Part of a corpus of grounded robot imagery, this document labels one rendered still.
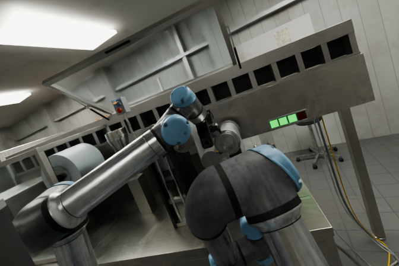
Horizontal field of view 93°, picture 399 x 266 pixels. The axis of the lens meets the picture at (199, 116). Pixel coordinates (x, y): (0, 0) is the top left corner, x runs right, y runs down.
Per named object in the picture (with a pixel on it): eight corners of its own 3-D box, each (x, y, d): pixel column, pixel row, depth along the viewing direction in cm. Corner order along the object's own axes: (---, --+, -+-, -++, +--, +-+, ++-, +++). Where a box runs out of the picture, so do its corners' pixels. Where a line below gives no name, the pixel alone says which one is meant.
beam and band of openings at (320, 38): (14, 176, 189) (3, 156, 186) (23, 172, 197) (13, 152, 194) (360, 53, 112) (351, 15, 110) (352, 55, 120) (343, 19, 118)
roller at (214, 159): (205, 173, 110) (198, 154, 109) (211, 155, 135) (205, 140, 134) (225, 167, 107) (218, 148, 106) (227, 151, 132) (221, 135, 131)
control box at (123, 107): (116, 116, 115) (108, 101, 113) (122, 114, 121) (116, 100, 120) (124, 113, 113) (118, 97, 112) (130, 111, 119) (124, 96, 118)
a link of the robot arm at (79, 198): (-39, 252, 35) (177, 101, 45) (5, 219, 45) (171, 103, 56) (8, 293, 37) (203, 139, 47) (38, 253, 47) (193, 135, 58)
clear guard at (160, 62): (49, 84, 113) (49, 82, 113) (112, 113, 156) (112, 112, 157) (212, 1, 87) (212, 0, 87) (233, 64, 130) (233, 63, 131)
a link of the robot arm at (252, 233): (244, 245, 59) (236, 222, 58) (243, 219, 70) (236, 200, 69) (270, 241, 57) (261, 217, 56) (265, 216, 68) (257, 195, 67)
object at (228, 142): (236, 143, 102) (228, 153, 104) (236, 141, 104) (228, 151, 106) (225, 135, 102) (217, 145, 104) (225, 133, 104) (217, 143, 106)
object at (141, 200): (136, 218, 132) (103, 144, 125) (146, 205, 145) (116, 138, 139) (154, 214, 128) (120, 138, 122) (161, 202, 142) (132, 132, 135)
